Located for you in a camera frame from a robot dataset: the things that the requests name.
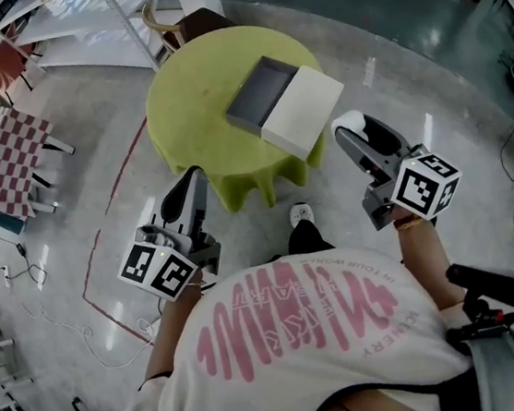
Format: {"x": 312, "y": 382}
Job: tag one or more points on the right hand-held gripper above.
{"x": 424, "y": 186}

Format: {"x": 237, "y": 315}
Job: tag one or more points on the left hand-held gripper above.
{"x": 177, "y": 256}

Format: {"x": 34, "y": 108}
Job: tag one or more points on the small white item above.
{"x": 348, "y": 121}

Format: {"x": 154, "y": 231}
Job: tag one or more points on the grey box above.
{"x": 262, "y": 92}

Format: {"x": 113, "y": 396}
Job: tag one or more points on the person's right forearm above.
{"x": 424, "y": 263}

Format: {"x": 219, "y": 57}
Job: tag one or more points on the person's left forearm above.
{"x": 172, "y": 331}

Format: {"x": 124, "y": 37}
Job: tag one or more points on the white box lid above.
{"x": 303, "y": 110}

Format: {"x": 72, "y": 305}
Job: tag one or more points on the white shoe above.
{"x": 301, "y": 213}

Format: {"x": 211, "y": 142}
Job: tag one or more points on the round table with green cloth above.
{"x": 192, "y": 96}

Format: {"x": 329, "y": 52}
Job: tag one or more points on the person's leg in black trousers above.
{"x": 308, "y": 240}

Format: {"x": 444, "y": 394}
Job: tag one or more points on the wooden chair with dark seat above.
{"x": 197, "y": 23}

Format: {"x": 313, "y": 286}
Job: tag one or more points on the table with red checkered cloth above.
{"x": 9, "y": 156}

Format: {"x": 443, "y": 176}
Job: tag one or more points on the white shirt with pink print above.
{"x": 303, "y": 357}

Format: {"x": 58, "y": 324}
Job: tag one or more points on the red chair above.
{"x": 7, "y": 63}

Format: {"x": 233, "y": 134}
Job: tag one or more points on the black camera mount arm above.
{"x": 495, "y": 287}

